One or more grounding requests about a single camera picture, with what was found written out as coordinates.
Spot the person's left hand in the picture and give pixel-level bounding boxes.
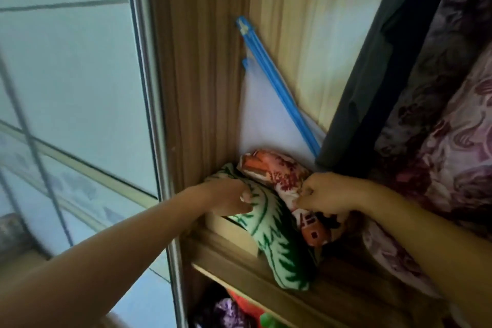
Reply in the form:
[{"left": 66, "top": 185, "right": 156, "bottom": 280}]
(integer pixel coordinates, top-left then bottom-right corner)
[{"left": 199, "top": 177, "right": 254, "bottom": 217}]

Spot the person's right hand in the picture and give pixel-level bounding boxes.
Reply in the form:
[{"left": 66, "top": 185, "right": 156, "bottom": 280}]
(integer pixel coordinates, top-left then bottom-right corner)
[{"left": 296, "top": 172, "right": 366, "bottom": 217}]

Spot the orange red patterned cloth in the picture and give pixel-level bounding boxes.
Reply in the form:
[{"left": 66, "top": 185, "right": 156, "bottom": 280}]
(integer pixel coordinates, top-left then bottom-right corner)
[{"left": 236, "top": 149, "right": 349, "bottom": 248}]

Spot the green white patterned cloth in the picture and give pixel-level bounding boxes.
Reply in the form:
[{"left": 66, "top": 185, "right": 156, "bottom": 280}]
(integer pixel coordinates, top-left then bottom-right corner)
[{"left": 206, "top": 162, "right": 318, "bottom": 292}]

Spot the wooden wardrobe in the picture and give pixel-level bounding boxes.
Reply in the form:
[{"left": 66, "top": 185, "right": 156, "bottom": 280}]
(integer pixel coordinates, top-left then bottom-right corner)
[{"left": 146, "top": 0, "right": 492, "bottom": 328}]

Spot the dark grey t-shirt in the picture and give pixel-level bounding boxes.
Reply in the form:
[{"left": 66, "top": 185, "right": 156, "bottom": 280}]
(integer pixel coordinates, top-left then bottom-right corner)
[{"left": 315, "top": 0, "right": 462, "bottom": 178}]

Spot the pink floral jacket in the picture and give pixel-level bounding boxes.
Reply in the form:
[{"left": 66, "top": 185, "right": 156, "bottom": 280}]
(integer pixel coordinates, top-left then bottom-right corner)
[{"left": 361, "top": 0, "right": 492, "bottom": 298}]

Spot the person's right forearm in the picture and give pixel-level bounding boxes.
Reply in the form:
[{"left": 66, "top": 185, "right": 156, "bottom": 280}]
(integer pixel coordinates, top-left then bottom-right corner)
[{"left": 357, "top": 179, "right": 492, "bottom": 328}]

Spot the person's left forearm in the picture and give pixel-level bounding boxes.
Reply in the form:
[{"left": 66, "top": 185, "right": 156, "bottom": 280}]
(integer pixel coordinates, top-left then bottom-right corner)
[{"left": 0, "top": 185, "right": 216, "bottom": 328}]

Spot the blue edged white panel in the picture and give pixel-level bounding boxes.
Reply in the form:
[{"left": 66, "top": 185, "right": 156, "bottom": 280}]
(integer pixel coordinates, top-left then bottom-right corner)
[{"left": 236, "top": 15, "right": 327, "bottom": 171}]

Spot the red fabric item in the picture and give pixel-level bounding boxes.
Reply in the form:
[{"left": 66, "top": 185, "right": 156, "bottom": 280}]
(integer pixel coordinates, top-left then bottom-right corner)
[{"left": 227, "top": 289, "right": 266, "bottom": 321}]

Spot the purple fabric item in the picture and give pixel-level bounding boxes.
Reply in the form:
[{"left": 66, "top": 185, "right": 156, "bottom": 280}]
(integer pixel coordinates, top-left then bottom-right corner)
[{"left": 213, "top": 298, "right": 247, "bottom": 328}]

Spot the green fabric item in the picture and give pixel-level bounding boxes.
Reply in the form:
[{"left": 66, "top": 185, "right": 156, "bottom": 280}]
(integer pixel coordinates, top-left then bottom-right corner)
[{"left": 259, "top": 312, "right": 289, "bottom": 328}]

